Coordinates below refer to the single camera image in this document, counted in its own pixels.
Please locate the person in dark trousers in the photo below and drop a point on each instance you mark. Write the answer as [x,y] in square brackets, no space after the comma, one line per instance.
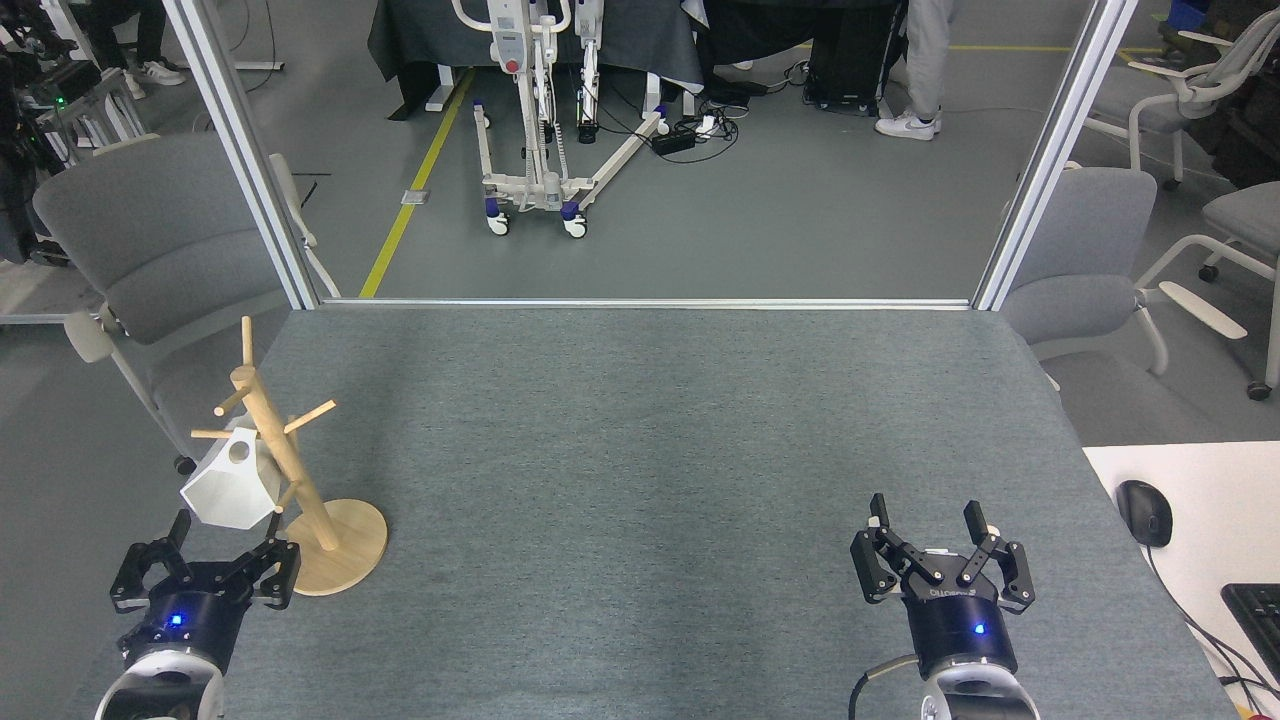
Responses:
[150,30]

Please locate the black keyboard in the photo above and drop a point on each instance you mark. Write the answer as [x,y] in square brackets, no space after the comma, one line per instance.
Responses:
[1260,620]

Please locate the white wheeled stand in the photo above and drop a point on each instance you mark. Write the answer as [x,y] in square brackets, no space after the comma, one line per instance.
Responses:
[510,45]

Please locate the grey chair with beige armrests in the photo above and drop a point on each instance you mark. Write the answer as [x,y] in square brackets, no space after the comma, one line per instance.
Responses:
[1090,240]
[150,220]

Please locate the white hexagonal cup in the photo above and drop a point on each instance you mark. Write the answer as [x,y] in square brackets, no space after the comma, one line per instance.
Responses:
[230,490]

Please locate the silver table edge rail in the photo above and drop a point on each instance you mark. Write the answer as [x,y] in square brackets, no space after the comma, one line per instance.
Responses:
[650,303]

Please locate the silver frame post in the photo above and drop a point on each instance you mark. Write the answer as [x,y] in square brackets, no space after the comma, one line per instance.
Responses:
[240,140]
[1050,160]

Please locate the equipment rack with green light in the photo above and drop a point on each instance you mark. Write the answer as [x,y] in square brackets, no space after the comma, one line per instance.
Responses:
[70,80]

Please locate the grey chair with white frame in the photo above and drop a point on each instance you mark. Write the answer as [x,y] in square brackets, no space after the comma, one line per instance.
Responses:
[1250,215]

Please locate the dark table cloth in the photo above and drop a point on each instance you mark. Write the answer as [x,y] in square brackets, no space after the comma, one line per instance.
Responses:
[440,30]

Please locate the wooden cup rack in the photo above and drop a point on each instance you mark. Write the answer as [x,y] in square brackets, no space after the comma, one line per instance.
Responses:
[340,550]

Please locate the black power adapter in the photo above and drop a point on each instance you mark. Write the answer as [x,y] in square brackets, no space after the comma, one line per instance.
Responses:
[675,141]

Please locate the black equipment case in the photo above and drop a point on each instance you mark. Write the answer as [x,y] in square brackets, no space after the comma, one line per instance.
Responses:
[850,50]

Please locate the white mesh office chair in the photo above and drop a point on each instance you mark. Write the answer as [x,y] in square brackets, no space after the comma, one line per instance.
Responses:
[1165,118]

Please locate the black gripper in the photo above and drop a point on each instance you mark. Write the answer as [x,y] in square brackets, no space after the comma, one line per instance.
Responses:
[960,625]
[185,620]

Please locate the black computer mouse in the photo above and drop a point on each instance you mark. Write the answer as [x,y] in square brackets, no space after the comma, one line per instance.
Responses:
[1145,512]

